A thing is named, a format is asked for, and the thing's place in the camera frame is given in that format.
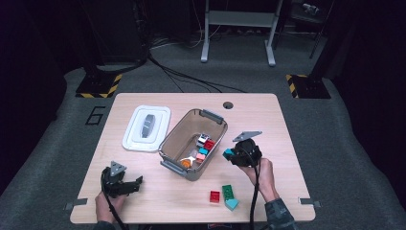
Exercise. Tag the white bin lid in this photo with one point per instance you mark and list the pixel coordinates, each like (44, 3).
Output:
(134, 134)

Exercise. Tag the transparent brown storage bin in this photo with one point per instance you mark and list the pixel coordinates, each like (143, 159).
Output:
(182, 137)

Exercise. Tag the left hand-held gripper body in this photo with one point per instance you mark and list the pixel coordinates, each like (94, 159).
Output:
(115, 183)

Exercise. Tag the salmon pink toy brick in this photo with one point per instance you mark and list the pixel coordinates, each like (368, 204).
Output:
(200, 157)

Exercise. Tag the small camera on stand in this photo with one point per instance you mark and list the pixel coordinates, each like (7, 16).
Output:
(311, 8)

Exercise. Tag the yellow-orange toy brick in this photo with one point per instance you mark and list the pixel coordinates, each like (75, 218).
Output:
(185, 163)

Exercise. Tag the small white toy car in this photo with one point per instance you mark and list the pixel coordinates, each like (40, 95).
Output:
(201, 139)

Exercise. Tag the person's left hand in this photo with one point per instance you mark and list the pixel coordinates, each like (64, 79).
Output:
(107, 207)

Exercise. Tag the green toy brick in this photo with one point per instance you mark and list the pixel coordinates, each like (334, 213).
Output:
(228, 191)

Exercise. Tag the light teal heart-shaped brick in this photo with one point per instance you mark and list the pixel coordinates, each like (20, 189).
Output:
(231, 204)

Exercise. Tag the striped stand base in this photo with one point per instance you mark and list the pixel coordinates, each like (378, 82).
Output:
(95, 86)
(309, 87)

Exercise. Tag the cyan toy brick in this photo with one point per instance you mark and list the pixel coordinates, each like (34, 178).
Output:
(228, 154)

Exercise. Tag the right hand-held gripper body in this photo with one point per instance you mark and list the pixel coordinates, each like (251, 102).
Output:
(247, 151)

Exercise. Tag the light blue toy brick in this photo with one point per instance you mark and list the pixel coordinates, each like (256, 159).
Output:
(203, 151)

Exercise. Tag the grey table corner bracket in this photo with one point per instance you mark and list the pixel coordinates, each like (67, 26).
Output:
(308, 201)
(78, 202)

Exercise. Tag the white metal desk frame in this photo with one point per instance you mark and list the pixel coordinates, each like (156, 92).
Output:
(239, 18)

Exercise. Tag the black cabinet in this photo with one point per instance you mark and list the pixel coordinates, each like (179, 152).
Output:
(118, 32)

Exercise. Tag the small red object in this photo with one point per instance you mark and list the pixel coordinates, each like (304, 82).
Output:
(220, 226)

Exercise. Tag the red toy brick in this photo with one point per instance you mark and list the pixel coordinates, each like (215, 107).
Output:
(214, 196)
(209, 145)

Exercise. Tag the person's right hand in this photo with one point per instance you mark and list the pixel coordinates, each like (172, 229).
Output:
(263, 179)

